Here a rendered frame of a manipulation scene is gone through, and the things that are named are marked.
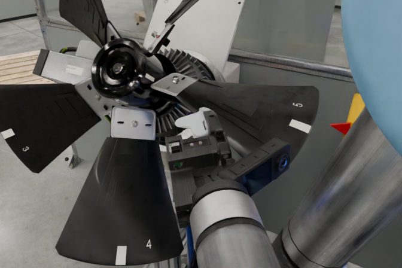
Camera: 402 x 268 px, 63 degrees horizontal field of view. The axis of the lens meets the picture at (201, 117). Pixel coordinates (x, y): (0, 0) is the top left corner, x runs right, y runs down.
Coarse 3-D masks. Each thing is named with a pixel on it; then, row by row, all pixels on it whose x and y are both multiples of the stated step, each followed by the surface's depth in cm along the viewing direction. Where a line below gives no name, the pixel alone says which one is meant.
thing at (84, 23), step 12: (60, 0) 82; (72, 0) 78; (84, 0) 73; (96, 0) 69; (60, 12) 84; (72, 12) 80; (84, 12) 75; (96, 12) 70; (72, 24) 82; (84, 24) 78; (96, 24) 72; (96, 36) 74
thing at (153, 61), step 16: (112, 48) 62; (128, 48) 61; (144, 48) 61; (96, 64) 62; (112, 64) 62; (128, 64) 60; (144, 64) 59; (160, 64) 65; (96, 80) 62; (112, 80) 61; (128, 80) 60; (144, 80) 59; (112, 96) 60; (128, 96) 60; (144, 96) 62; (160, 112) 69
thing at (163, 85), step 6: (162, 78) 63; (168, 78) 64; (180, 78) 65; (186, 78) 65; (192, 78) 65; (156, 84) 61; (162, 84) 61; (168, 84) 62; (174, 84) 62; (180, 84) 62; (186, 84) 63; (162, 90) 59; (168, 90) 59; (174, 90) 60; (180, 90) 60
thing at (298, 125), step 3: (291, 120) 54; (294, 120) 54; (291, 123) 53; (294, 123) 53; (297, 123) 53; (300, 123) 53; (303, 123) 53; (294, 126) 53; (297, 126) 53; (300, 126) 53; (303, 126) 53; (306, 126) 53; (309, 126) 53; (300, 129) 52; (303, 129) 52; (306, 129) 52; (309, 129) 52; (306, 132) 52
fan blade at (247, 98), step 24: (192, 96) 57; (216, 96) 58; (240, 96) 59; (264, 96) 59; (288, 96) 59; (312, 96) 58; (240, 120) 53; (264, 120) 54; (288, 120) 54; (312, 120) 54; (240, 144) 50
